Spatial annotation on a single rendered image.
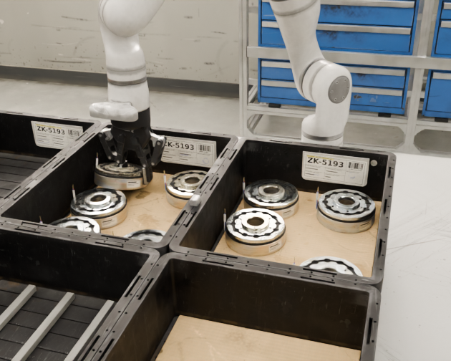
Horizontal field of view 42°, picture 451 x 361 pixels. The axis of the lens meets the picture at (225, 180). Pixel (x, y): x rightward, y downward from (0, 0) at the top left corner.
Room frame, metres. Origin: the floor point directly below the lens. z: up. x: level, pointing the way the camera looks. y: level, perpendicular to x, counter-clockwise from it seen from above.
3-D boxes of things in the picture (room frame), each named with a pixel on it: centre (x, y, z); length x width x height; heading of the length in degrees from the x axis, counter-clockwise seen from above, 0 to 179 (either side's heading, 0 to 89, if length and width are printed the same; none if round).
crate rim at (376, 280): (0.82, -0.12, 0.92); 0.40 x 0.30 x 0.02; 162
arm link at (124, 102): (1.00, 0.18, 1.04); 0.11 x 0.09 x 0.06; 161
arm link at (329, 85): (1.18, -0.22, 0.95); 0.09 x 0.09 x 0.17; 31
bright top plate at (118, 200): (0.93, 0.24, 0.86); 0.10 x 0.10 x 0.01
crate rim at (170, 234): (0.91, 0.17, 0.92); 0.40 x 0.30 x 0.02; 162
